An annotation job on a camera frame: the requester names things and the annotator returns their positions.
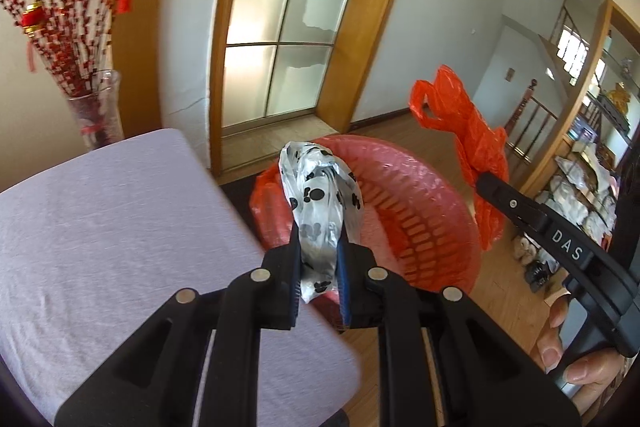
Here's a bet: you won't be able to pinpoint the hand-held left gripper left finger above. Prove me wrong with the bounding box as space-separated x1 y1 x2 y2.
54 226 304 427

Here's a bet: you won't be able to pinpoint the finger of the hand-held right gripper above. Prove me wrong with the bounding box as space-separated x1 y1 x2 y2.
475 172 549 236

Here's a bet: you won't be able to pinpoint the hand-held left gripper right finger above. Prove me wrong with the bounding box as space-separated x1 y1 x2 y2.
335 232 582 427

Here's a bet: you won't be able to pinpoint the large red plastic bag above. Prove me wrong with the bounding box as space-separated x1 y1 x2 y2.
409 65 511 250

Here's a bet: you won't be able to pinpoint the white paw print plastic bag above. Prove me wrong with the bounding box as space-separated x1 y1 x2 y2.
278 141 363 305

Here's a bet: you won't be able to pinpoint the red plastic basket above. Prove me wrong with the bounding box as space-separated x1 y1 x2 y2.
249 134 483 333

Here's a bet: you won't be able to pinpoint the pink plastic basket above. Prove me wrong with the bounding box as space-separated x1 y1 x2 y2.
250 134 483 308

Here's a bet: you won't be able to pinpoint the person's right hand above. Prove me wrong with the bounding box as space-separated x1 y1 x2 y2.
531 294 631 416

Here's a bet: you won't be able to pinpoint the fluffy beige slippers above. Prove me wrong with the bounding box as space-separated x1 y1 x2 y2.
512 237 540 266

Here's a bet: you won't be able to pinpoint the pile of white plastic bags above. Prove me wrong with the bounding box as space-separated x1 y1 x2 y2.
535 147 621 240

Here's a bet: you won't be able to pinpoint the dark shoes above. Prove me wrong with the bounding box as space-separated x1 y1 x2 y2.
524 257 562 294

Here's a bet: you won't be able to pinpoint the wooden stair railing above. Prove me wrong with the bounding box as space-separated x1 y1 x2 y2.
502 79 561 165

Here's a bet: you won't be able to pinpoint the golden figurine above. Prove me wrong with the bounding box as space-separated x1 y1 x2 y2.
606 81 632 108

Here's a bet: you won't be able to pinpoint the wooden display cabinet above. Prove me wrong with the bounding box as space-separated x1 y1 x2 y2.
520 0 640 258

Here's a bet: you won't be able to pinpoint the grey cushioned table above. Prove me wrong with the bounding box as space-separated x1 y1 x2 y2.
0 128 363 425

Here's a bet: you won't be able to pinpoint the clear glass vase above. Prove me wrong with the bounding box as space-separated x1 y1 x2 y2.
66 69 125 152

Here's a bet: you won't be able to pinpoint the frosted glass wooden door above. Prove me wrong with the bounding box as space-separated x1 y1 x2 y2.
209 0 426 172

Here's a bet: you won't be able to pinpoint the red berry branches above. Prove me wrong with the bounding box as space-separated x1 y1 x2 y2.
0 0 121 98

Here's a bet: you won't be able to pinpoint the small red lantern ornament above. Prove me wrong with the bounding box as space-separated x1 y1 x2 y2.
21 3 45 72

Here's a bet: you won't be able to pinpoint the wooden door frame post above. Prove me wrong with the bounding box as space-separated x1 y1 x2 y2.
111 0 173 140

